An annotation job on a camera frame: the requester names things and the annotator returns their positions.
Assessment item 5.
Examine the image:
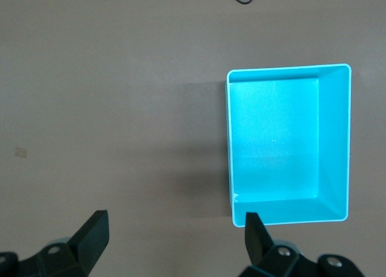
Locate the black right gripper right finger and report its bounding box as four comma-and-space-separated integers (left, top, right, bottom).
241, 212, 370, 277

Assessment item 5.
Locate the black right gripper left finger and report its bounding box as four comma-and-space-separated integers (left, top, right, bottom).
0, 209, 110, 277

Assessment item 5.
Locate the blue plastic box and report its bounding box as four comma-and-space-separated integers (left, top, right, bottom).
225, 63, 353, 229

